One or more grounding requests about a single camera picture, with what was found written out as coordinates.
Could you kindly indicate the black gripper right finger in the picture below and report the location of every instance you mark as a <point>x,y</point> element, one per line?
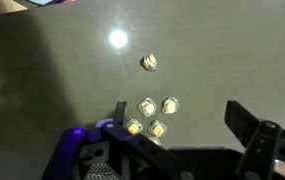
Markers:
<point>242,121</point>

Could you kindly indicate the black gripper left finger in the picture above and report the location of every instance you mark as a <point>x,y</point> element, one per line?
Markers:
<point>119,111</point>

